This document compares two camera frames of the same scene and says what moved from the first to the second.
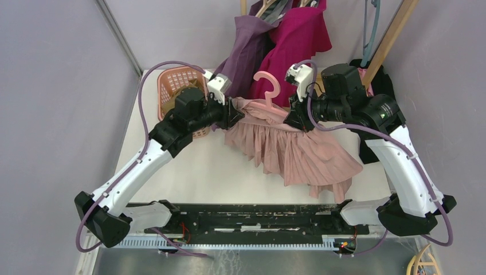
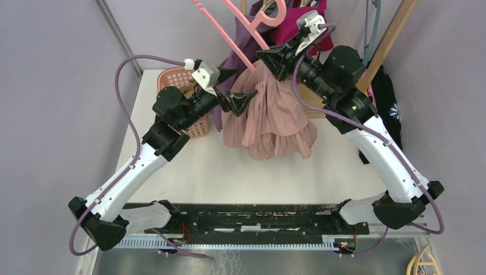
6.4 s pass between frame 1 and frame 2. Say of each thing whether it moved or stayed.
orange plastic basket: stayed
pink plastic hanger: moved
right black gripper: moved
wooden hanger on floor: stayed
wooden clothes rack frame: stayed
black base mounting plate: stayed
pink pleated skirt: moved
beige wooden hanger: stayed
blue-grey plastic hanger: stayed
